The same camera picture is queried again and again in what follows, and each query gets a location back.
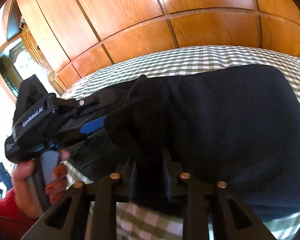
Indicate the bed with green checked sheet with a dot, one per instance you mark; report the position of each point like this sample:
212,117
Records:
190,57

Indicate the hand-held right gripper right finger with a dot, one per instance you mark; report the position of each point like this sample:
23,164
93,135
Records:
167,177

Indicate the wooden wardrobe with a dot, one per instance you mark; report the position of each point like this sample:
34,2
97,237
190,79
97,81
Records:
202,30

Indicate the wooden framed glass door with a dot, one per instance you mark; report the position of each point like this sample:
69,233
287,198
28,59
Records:
15,60

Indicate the person's left hand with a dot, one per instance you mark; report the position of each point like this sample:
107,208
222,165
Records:
25,185

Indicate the black pants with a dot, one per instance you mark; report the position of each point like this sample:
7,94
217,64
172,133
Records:
227,120

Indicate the person's left forearm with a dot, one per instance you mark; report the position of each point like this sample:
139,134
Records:
5,212

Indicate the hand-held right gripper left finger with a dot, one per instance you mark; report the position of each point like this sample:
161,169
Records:
133,182

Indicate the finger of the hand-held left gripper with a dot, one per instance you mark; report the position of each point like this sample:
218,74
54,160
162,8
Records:
90,100
92,127

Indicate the dark flat panel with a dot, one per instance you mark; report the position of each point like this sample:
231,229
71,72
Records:
13,22

